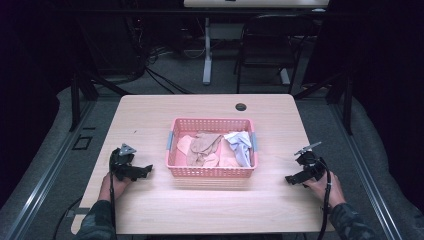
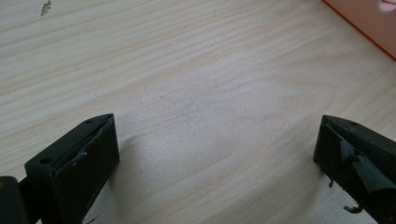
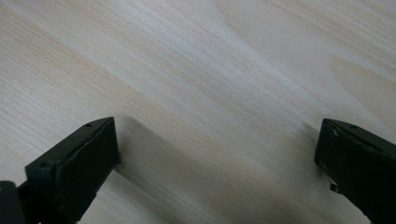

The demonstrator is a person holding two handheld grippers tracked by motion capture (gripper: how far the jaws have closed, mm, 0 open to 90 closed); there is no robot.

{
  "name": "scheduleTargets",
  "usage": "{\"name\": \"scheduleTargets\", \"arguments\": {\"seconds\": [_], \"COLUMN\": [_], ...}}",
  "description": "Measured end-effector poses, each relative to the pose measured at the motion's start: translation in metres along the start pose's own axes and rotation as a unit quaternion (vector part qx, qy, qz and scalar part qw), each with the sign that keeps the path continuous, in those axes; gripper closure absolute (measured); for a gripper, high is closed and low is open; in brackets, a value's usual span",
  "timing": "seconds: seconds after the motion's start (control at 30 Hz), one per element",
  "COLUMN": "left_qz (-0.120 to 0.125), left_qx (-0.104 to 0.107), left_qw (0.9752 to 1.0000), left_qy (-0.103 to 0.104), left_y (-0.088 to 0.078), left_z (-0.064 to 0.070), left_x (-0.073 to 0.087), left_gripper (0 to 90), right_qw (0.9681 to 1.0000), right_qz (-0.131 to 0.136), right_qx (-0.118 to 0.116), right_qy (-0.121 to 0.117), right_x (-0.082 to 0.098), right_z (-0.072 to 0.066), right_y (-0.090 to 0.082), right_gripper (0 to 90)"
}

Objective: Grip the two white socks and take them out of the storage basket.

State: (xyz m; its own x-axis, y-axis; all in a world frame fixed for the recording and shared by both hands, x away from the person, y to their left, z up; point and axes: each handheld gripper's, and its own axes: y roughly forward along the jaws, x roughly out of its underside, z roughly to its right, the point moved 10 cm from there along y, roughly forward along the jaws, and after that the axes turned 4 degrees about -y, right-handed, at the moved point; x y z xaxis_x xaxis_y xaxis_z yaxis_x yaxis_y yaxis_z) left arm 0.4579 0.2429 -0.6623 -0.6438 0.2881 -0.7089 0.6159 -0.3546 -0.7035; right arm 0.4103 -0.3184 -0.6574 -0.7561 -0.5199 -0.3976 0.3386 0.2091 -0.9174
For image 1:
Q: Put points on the black metal frame stand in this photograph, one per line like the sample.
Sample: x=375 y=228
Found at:
x=336 y=100
x=81 y=96

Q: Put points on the black chair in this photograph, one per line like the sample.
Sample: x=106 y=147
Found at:
x=271 y=50

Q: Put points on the pink plastic basket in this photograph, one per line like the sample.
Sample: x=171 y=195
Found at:
x=212 y=147

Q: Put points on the person's left hand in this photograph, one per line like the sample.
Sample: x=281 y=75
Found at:
x=115 y=187

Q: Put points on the light blue cloth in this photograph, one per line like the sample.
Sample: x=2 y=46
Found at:
x=240 y=145

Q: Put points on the pale pink cloth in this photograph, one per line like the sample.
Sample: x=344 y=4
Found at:
x=226 y=156

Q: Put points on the white desk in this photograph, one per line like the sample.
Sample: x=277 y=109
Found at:
x=233 y=30

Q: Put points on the person's right hand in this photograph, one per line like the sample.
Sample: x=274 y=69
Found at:
x=325 y=192

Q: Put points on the beige cloth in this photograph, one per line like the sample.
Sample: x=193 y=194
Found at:
x=201 y=150

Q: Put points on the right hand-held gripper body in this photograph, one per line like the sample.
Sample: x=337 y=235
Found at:
x=310 y=162

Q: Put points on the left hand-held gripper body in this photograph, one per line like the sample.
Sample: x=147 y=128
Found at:
x=121 y=162

